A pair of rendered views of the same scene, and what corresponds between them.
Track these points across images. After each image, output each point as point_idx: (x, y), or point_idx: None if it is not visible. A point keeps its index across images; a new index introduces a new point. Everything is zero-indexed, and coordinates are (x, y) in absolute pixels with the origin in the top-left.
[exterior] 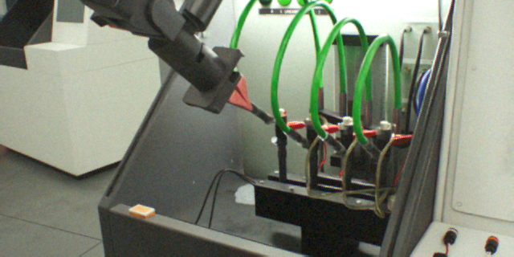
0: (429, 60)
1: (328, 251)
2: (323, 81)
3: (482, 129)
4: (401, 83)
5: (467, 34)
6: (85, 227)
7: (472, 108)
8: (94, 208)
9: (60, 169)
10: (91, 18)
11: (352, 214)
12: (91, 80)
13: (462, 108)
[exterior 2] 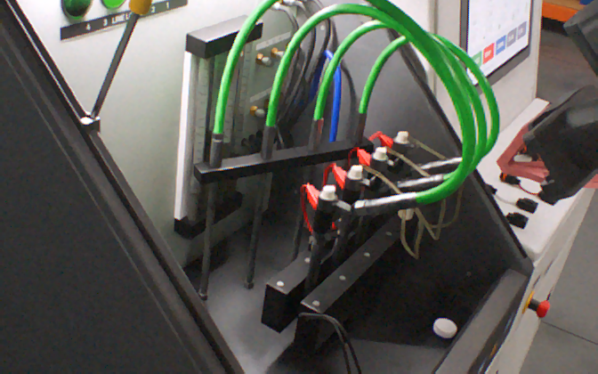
0: (277, 37)
1: (367, 312)
2: (165, 122)
3: (445, 97)
4: (252, 77)
5: (433, 8)
6: None
7: (440, 81)
8: None
9: None
10: (575, 192)
11: (393, 250)
12: None
13: (436, 85)
